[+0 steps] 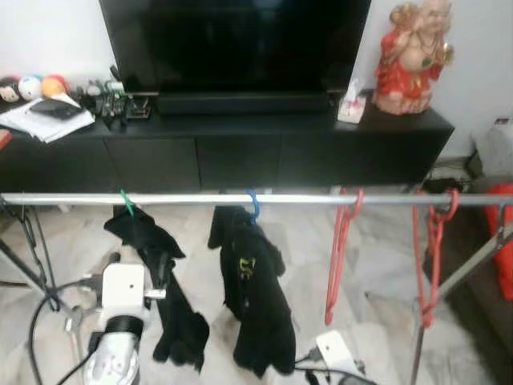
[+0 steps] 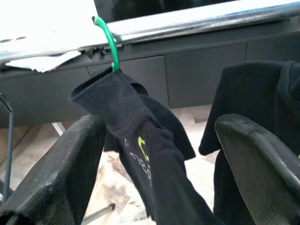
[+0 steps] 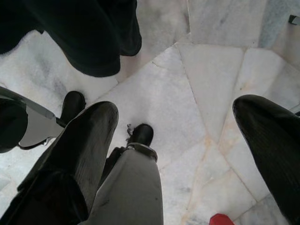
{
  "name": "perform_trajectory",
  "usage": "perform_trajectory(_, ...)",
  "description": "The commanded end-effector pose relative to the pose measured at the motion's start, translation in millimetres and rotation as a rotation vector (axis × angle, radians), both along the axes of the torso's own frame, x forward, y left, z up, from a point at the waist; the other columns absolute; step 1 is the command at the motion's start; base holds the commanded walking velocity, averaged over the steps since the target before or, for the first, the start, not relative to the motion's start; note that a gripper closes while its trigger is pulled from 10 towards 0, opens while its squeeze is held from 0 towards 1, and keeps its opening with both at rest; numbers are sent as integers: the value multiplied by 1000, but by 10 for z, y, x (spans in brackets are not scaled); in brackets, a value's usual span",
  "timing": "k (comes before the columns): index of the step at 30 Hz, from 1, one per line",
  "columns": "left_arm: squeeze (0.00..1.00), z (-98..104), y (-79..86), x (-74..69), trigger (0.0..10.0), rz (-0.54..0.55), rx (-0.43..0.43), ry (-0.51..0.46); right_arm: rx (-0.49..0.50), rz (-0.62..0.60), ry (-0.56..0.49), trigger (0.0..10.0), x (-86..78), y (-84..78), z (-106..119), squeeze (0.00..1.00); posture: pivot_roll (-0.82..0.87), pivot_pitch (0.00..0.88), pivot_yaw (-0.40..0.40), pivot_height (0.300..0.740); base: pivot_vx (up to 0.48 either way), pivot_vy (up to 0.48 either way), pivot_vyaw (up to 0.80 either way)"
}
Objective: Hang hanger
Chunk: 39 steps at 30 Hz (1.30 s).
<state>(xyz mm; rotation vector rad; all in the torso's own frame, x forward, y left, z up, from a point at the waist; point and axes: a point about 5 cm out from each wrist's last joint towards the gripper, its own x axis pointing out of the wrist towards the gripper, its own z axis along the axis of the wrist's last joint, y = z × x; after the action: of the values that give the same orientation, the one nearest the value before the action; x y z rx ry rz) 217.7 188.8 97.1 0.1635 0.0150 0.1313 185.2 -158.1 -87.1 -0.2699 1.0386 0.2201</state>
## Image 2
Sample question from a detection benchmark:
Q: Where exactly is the white paper sheet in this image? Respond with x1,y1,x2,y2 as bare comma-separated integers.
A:
4,50,82,73

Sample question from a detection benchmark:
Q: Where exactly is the black logo polo shirt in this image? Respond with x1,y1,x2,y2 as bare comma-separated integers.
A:
69,68,227,225
198,60,300,225

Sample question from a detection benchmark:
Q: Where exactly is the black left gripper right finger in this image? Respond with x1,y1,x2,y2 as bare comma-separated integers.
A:
214,113,300,225

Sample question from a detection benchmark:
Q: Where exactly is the black flat television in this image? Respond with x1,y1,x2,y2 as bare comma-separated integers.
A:
93,0,237,23

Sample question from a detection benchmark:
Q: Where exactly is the black TV console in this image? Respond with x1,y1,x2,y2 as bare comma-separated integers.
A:
0,17,300,129

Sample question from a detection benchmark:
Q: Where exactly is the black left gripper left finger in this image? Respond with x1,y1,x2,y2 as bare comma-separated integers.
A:
0,114,108,225

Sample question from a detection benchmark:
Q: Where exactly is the green plastic clothes hanger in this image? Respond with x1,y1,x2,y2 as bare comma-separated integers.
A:
91,15,122,71

